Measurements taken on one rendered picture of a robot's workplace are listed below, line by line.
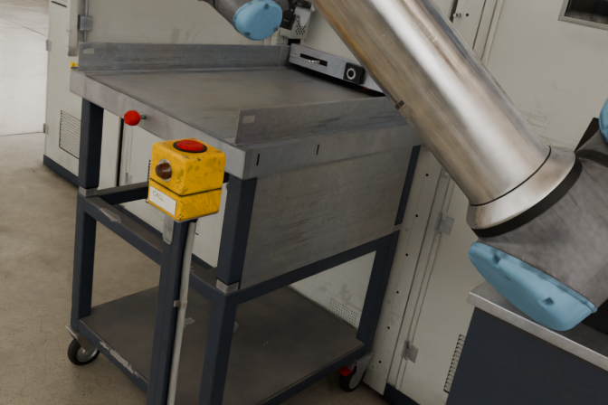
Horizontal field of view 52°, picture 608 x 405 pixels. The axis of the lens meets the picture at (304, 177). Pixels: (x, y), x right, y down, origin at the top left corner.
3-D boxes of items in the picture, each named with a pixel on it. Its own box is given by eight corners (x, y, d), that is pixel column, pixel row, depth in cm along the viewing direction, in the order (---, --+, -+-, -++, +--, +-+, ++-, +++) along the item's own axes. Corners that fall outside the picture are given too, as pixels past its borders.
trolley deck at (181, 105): (242, 180, 114) (247, 149, 112) (69, 90, 151) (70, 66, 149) (432, 142, 164) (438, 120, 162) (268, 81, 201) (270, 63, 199)
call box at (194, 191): (176, 224, 91) (185, 158, 87) (145, 203, 95) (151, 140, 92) (220, 213, 97) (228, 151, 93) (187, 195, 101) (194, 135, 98)
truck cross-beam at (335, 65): (433, 109, 167) (439, 88, 165) (288, 61, 198) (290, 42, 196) (442, 108, 170) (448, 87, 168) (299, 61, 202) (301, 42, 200)
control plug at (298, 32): (290, 39, 183) (300, -24, 177) (279, 35, 186) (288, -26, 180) (308, 39, 189) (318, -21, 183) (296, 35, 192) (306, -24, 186)
